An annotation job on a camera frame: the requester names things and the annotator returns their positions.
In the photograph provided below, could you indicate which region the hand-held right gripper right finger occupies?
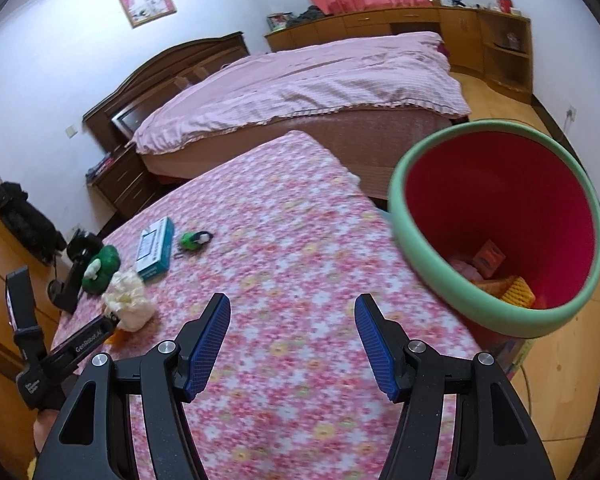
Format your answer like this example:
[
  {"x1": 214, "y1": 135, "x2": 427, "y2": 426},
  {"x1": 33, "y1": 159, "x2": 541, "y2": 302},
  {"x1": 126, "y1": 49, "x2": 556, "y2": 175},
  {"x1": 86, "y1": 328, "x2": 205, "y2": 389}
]
[{"x1": 354, "y1": 294, "x2": 556, "y2": 480}]

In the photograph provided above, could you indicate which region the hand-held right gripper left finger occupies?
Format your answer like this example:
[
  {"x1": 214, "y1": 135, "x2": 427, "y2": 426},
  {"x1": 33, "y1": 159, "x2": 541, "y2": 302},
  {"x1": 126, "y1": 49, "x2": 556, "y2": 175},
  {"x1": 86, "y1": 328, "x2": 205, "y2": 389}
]
[{"x1": 32, "y1": 292, "x2": 232, "y2": 480}]

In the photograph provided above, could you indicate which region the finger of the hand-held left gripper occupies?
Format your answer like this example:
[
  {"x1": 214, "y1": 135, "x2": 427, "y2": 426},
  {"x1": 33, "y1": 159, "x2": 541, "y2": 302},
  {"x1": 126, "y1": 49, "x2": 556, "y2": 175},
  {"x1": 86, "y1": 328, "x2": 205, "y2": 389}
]
[{"x1": 99, "y1": 309, "x2": 125, "y2": 336}]

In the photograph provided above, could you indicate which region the white plastic bag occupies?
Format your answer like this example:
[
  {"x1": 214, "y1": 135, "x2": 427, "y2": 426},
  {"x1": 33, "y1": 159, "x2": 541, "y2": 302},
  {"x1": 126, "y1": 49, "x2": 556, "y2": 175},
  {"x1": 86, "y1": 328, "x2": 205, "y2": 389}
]
[
  {"x1": 449, "y1": 257, "x2": 487, "y2": 282},
  {"x1": 102, "y1": 270, "x2": 156, "y2": 333}
]

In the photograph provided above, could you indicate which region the orange box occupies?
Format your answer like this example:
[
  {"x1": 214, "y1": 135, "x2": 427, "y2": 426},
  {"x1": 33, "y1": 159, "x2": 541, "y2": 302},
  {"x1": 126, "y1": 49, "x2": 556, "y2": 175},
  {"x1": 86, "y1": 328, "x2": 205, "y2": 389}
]
[{"x1": 472, "y1": 240, "x2": 506, "y2": 279}]

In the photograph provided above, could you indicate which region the red bin with green rim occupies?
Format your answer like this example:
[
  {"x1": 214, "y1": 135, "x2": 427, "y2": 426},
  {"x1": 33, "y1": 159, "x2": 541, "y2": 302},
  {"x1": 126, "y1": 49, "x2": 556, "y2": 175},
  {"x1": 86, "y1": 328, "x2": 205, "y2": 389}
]
[{"x1": 387, "y1": 120, "x2": 600, "y2": 338}]

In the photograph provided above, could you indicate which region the person's left hand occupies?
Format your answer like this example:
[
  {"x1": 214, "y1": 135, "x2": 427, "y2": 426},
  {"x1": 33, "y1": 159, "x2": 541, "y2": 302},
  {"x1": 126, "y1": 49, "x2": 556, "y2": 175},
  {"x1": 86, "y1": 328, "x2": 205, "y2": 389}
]
[{"x1": 32, "y1": 409, "x2": 59, "y2": 457}]

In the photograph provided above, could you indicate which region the green rounded object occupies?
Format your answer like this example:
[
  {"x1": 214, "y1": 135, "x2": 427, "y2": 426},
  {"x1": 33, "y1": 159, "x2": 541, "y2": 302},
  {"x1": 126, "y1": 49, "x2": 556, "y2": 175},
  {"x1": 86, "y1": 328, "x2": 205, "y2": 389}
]
[{"x1": 82, "y1": 245, "x2": 122, "y2": 294}]

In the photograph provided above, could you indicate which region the black tape dispenser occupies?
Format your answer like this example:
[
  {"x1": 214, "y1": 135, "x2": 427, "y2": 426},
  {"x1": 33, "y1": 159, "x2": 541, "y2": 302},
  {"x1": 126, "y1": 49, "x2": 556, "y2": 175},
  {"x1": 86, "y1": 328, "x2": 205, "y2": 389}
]
[{"x1": 47, "y1": 230, "x2": 104, "y2": 314}]

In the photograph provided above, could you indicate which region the blue and white box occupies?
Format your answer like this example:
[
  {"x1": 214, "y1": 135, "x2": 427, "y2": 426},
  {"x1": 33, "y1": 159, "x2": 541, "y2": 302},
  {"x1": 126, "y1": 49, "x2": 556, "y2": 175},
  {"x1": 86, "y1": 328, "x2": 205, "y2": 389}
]
[{"x1": 136, "y1": 217, "x2": 175, "y2": 281}]

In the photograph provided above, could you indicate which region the pink floral tablecloth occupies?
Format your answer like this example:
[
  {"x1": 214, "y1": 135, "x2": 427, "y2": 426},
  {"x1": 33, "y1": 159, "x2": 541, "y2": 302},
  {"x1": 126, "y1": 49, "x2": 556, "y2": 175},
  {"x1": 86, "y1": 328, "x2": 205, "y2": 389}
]
[{"x1": 50, "y1": 130, "x2": 486, "y2": 480}]

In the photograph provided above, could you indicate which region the black jacket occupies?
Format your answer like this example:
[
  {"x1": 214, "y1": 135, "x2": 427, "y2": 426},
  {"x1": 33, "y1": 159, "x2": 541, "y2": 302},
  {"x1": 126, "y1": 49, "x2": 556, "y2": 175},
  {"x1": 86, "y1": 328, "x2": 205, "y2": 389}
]
[{"x1": 0, "y1": 180, "x2": 69, "y2": 264}]

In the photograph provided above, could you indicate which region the dark wooden nightstand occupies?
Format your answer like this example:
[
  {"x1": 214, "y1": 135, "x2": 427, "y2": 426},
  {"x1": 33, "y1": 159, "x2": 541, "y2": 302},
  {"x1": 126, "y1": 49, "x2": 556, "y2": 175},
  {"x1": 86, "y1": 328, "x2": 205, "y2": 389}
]
[{"x1": 85, "y1": 147, "x2": 164, "y2": 219}]

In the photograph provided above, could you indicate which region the small stack of books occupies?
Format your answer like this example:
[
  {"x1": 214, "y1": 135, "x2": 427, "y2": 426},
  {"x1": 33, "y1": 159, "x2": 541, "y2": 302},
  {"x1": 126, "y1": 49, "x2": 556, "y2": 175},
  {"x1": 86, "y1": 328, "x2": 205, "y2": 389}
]
[{"x1": 86, "y1": 155, "x2": 116, "y2": 179}]

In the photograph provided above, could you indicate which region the brown bed base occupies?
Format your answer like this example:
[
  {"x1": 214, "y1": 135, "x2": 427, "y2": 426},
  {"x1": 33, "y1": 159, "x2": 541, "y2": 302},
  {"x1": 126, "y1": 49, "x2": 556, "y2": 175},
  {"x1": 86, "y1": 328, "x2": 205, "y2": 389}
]
[{"x1": 140, "y1": 107, "x2": 455, "y2": 202}]

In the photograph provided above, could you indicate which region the dark wooden headboard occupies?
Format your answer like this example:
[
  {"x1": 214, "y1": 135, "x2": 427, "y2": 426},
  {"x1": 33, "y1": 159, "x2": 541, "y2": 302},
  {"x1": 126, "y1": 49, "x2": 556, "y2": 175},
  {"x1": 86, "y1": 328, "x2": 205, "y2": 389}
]
[{"x1": 82, "y1": 31, "x2": 251, "y2": 148}]

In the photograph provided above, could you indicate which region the bed with pink cover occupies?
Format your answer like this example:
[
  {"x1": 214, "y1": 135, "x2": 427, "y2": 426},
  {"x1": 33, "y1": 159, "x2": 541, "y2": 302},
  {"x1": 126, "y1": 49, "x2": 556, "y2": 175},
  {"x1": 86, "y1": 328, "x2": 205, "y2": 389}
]
[{"x1": 132, "y1": 31, "x2": 473, "y2": 156}]

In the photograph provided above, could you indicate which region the long wooden cabinet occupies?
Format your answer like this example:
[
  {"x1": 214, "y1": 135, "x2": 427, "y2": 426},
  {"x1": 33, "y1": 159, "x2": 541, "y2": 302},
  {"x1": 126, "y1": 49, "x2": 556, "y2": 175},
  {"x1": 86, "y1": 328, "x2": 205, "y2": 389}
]
[{"x1": 264, "y1": 2, "x2": 533, "y2": 104}]

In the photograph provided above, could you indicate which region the dark clothes pile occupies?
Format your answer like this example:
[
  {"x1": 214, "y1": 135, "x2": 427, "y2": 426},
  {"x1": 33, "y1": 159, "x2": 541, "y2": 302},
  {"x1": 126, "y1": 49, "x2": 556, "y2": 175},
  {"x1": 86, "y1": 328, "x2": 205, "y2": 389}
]
[{"x1": 292, "y1": 6, "x2": 327, "y2": 24}]

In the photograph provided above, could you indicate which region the green and black keychain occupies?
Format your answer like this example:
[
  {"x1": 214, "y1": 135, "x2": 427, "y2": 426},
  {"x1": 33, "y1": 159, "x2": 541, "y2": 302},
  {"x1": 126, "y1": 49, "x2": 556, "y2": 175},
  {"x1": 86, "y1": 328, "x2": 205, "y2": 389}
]
[{"x1": 172, "y1": 230, "x2": 214, "y2": 261}]

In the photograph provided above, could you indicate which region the thin floor cable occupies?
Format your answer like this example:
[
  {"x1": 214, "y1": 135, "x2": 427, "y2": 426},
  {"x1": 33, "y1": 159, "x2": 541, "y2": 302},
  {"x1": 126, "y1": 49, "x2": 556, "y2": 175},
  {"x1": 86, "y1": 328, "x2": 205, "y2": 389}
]
[{"x1": 516, "y1": 364, "x2": 535, "y2": 412}]

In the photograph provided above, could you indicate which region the framed wall picture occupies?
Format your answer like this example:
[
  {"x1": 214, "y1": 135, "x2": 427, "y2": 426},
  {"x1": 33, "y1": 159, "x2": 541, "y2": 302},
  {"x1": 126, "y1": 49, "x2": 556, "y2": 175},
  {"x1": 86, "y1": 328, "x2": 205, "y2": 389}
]
[{"x1": 112, "y1": 0, "x2": 178, "y2": 29}]

